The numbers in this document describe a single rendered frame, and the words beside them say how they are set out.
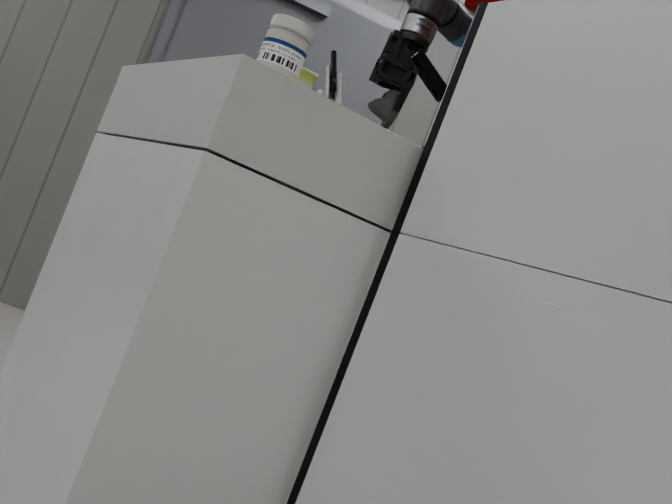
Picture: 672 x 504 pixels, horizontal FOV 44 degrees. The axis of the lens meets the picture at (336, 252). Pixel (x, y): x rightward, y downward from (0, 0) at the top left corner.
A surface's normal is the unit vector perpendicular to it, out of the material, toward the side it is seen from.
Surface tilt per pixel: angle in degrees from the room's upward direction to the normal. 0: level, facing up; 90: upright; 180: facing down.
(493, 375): 90
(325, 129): 90
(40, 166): 90
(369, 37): 90
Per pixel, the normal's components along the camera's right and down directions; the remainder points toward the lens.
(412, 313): -0.79, -0.32
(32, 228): 0.26, 0.07
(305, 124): 0.49, 0.16
